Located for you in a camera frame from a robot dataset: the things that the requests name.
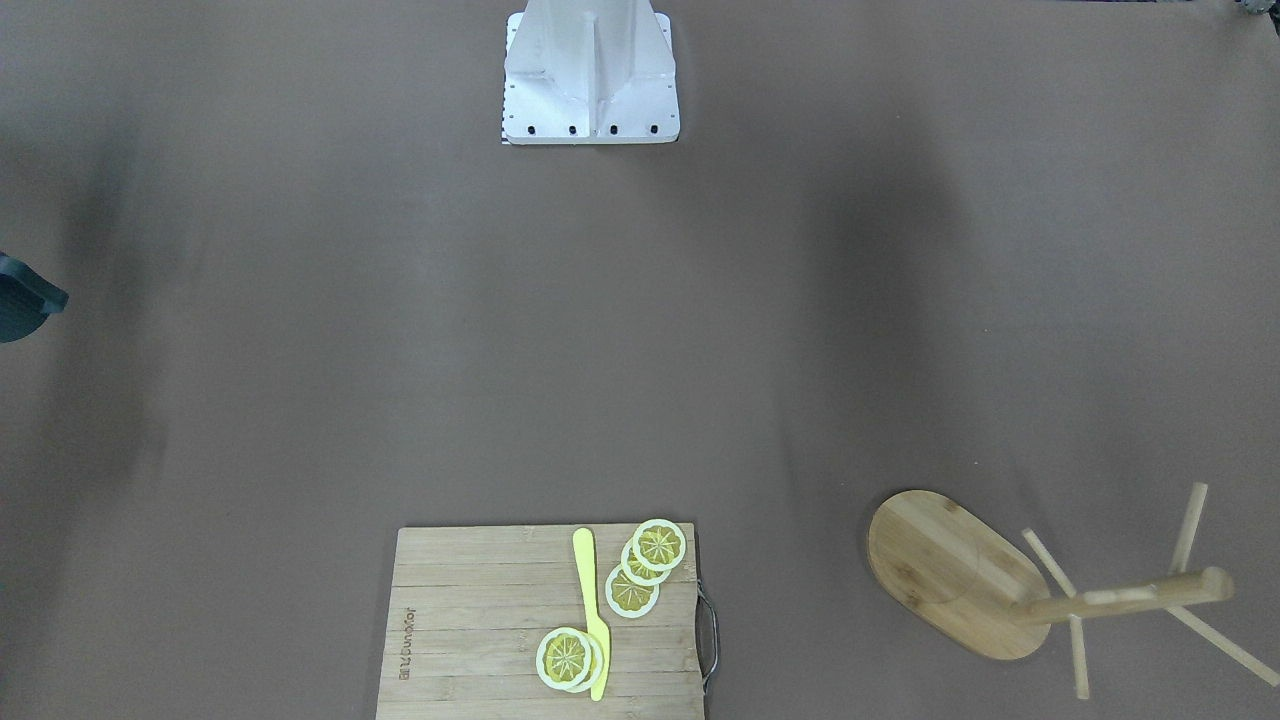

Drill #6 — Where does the lemon slice under single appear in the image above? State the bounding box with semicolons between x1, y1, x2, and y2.
566;633;605;694

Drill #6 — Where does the lemon slice single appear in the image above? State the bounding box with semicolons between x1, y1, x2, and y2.
535;626;590;692

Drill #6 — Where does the wooden cup storage rack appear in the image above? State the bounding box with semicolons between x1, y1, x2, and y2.
867;482;1277;700

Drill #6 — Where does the lemon slice top stack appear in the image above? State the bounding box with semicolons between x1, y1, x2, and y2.
630;518;689;573

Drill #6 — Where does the dark teal mug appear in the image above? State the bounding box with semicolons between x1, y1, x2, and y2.
1;252;69;343

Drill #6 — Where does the yellow plastic knife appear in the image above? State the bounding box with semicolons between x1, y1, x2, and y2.
572;527;612;702

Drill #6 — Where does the bamboo cutting board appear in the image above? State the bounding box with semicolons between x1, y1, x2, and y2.
376;521;721;719

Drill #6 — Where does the lemon slice stack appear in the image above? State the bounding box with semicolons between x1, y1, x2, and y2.
630;518;689;573
620;541;672;587

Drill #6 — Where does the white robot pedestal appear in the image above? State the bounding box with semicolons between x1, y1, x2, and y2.
500;1;681;146

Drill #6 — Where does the lemon slice middle stack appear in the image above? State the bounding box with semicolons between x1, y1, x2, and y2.
620;541;672;587

